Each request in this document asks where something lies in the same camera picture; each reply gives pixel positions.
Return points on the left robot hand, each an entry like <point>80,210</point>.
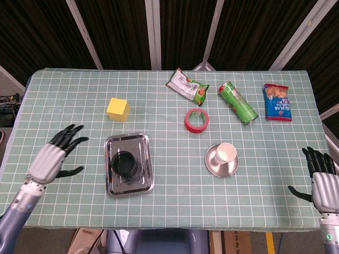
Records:
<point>47,164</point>

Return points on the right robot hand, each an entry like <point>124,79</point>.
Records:
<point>325,188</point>

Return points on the black cup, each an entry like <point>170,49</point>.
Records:
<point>124,164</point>

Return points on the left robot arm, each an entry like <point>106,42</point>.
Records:
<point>18,209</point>

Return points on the rectangular steel tray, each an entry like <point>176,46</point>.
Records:
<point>116,188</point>

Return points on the cardboard box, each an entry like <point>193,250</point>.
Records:
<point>235,243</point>
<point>82,238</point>

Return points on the yellow cube block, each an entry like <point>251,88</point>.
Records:
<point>117,108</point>

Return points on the blue snack bag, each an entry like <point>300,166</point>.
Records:
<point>278,105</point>

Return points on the round steel plate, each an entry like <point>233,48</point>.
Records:
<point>219,170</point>

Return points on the green chips can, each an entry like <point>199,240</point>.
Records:
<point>238,103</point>

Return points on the green checkered tablecloth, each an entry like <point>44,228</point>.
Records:
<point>172,198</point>

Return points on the red tape roll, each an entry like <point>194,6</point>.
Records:
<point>198,130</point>

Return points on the blue-grey robot torso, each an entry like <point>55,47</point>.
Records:
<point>164,243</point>

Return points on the black curtain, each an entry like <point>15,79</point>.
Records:
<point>119,26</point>

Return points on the green snack bag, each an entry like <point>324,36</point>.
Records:
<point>185,84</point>

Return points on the white frame rail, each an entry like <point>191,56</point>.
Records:
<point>10,76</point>
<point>331,111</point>

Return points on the white frame post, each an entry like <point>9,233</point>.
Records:
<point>299,34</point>
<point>212,34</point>
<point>84,34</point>
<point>153,34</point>

